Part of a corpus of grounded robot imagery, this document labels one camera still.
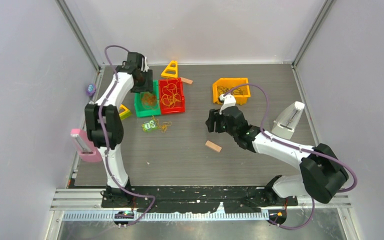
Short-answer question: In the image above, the orange string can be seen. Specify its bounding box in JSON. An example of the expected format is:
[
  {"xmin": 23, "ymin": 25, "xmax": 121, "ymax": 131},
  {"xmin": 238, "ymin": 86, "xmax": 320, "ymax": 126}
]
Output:
[{"xmin": 140, "ymin": 92, "xmax": 158, "ymax": 110}]

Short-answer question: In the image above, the yellow string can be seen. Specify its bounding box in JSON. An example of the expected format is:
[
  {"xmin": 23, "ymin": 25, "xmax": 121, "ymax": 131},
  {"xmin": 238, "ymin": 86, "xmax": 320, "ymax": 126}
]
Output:
[{"xmin": 150, "ymin": 79, "xmax": 184, "ymax": 133}]

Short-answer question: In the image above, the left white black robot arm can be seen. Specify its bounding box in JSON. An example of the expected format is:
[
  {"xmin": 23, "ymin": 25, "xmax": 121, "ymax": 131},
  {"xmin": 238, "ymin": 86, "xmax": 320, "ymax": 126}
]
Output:
[{"xmin": 84, "ymin": 52, "xmax": 153, "ymax": 207}]

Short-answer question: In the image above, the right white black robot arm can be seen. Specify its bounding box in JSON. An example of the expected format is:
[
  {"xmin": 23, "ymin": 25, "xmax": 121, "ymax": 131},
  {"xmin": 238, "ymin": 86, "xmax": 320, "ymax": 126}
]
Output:
[{"xmin": 205, "ymin": 106, "xmax": 349, "ymax": 205}]

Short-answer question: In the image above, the yellow triangle block far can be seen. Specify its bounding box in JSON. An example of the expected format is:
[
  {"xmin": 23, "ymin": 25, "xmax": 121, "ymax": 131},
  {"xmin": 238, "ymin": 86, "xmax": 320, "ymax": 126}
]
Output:
[{"xmin": 160, "ymin": 60, "xmax": 179, "ymax": 79}]

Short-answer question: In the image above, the yellow triangle block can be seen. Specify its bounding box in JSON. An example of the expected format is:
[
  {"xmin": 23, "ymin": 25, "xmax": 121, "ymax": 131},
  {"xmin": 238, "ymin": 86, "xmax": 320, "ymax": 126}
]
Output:
[
  {"xmin": 118, "ymin": 104, "xmax": 132, "ymax": 120},
  {"xmin": 160, "ymin": 60, "xmax": 179, "ymax": 79}
]

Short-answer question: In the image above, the green plastic bin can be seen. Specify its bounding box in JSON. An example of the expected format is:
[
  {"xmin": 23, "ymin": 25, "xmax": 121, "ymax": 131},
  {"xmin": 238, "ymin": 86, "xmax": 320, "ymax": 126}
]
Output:
[{"xmin": 134, "ymin": 90, "xmax": 162, "ymax": 118}]

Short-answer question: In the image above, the tan wooden block near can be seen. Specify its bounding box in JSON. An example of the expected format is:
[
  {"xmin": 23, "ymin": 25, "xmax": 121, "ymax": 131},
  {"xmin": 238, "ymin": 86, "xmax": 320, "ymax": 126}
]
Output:
[{"xmin": 205, "ymin": 140, "xmax": 222, "ymax": 153}]

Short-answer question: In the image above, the tan wooden block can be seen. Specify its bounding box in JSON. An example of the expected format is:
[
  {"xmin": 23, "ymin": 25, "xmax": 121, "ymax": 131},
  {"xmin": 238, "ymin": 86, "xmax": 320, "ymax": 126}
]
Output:
[
  {"xmin": 180, "ymin": 77, "xmax": 193, "ymax": 85},
  {"xmin": 205, "ymin": 140, "xmax": 222, "ymax": 153}
]

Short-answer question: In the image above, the orange plastic bin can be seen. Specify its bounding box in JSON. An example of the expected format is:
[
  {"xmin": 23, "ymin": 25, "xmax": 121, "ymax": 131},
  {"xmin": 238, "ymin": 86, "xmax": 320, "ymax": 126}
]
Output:
[{"xmin": 212, "ymin": 77, "xmax": 251, "ymax": 105}]

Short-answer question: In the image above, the yellow triangle block near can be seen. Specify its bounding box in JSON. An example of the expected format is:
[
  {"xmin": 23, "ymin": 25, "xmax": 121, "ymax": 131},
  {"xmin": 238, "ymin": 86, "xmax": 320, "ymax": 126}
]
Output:
[{"xmin": 118, "ymin": 104, "xmax": 132, "ymax": 120}]

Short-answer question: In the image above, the red plastic bin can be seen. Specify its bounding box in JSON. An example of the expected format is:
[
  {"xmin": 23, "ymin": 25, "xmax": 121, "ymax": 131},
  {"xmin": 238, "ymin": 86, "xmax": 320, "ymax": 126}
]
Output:
[{"xmin": 158, "ymin": 78, "xmax": 186, "ymax": 115}]

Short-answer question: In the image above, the tan wooden block far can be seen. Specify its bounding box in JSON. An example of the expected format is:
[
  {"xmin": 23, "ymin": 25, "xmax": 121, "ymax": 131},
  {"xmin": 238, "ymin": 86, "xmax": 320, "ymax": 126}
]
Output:
[{"xmin": 180, "ymin": 77, "xmax": 193, "ymax": 85}]

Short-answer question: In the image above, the green owl toy block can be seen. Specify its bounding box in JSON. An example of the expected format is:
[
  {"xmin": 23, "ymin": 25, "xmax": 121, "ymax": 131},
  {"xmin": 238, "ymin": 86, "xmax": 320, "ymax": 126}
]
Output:
[{"xmin": 141, "ymin": 119, "xmax": 159, "ymax": 133}]

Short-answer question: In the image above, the purple toy block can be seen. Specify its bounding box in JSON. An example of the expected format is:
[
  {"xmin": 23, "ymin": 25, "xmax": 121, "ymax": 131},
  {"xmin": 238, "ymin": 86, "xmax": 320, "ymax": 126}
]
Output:
[{"xmin": 86, "ymin": 83, "xmax": 97, "ymax": 97}]

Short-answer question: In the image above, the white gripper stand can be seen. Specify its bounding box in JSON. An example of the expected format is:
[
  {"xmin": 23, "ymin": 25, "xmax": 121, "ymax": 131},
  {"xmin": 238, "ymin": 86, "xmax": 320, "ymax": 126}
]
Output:
[{"xmin": 271, "ymin": 101, "xmax": 305, "ymax": 140}]

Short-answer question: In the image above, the pink gripper stand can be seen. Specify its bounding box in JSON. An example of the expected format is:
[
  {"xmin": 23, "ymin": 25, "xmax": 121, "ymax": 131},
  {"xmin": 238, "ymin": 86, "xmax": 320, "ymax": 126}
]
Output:
[{"xmin": 70, "ymin": 128, "xmax": 103, "ymax": 163}]

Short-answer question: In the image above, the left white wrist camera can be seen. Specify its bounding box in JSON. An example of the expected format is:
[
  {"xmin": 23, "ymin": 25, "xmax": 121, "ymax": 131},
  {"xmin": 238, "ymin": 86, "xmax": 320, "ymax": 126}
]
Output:
[{"xmin": 140, "ymin": 56, "xmax": 150, "ymax": 72}]

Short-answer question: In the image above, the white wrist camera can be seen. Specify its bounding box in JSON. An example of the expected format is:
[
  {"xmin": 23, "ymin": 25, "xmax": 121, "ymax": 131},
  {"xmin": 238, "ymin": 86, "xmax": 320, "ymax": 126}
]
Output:
[
  {"xmin": 140, "ymin": 56, "xmax": 150, "ymax": 72},
  {"xmin": 218, "ymin": 93, "xmax": 236, "ymax": 115}
]

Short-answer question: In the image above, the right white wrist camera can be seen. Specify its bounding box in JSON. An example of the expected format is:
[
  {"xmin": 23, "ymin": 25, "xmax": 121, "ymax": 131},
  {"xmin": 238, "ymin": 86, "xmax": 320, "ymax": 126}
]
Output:
[{"xmin": 218, "ymin": 93, "xmax": 236, "ymax": 115}]

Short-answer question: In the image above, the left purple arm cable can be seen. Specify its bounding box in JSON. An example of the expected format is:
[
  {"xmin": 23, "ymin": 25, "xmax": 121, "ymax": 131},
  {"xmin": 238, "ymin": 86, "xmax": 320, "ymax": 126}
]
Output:
[{"xmin": 97, "ymin": 44, "xmax": 156, "ymax": 228}]

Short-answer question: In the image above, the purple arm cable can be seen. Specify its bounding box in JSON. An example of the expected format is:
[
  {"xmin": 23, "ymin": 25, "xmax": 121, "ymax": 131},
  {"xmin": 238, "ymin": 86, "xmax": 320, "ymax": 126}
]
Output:
[
  {"xmin": 223, "ymin": 83, "xmax": 359, "ymax": 231},
  {"xmin": 97, "ymin": 44, "xmax": 156, "ymax": 228}
]

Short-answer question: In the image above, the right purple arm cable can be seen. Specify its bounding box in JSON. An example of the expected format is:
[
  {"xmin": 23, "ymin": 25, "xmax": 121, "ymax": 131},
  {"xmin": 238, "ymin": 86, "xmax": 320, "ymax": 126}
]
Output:
[{"xmin": 223, "ymin": 83, "xmax": 359, "ymax": 231}]

